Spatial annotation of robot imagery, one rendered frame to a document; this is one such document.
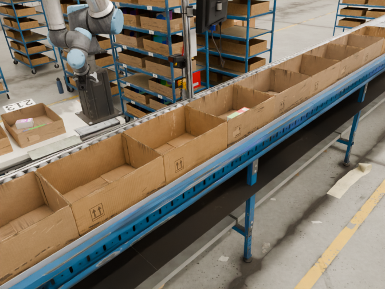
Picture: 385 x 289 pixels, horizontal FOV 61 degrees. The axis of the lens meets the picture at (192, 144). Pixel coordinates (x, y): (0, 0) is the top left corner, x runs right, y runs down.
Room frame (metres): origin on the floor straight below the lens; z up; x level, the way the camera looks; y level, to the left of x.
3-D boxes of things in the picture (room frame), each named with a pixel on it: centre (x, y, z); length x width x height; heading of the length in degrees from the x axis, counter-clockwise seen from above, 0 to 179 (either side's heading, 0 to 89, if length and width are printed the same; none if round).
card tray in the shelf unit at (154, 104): (3.11, 0.18, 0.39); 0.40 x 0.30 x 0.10; 43
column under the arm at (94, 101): (2.15, 0.66, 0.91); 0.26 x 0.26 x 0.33; 37
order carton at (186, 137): (1.33, 0.07, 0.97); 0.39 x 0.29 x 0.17; 133
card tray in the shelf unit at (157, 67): (3.11, 0.17, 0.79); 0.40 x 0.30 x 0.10; 44
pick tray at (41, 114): (1.95, 1.05, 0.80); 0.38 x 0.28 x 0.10; 39
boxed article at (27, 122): (2.01, 1.13, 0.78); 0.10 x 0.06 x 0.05; 102
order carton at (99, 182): (1.06, 0.36, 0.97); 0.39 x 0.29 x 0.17; 133
